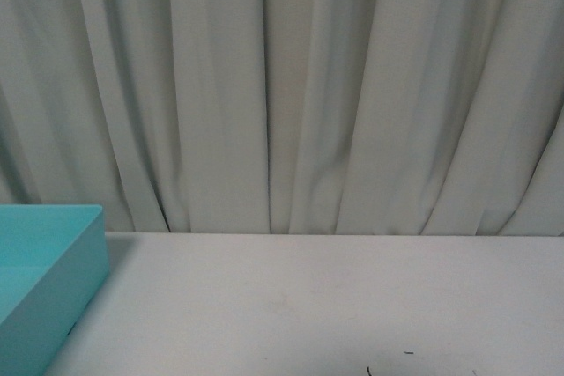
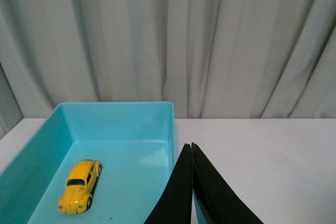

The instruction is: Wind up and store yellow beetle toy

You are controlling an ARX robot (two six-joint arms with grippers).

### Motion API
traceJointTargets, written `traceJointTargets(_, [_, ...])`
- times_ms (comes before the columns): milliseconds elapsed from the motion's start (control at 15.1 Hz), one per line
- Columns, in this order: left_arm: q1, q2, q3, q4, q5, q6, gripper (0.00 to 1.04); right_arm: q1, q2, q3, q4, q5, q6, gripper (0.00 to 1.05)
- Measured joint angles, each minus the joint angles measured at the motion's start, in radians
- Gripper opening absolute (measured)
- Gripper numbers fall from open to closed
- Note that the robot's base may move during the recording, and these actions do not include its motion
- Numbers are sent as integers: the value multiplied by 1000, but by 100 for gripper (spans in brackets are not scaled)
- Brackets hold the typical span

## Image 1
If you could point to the turquoise plastic storage box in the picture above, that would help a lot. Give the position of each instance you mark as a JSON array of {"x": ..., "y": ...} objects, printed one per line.
[{"x": 53, "y": 260}]

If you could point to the grey pleated curtain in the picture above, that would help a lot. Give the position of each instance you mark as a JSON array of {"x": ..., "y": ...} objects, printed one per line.
[{"x": 421, "y": 117}]

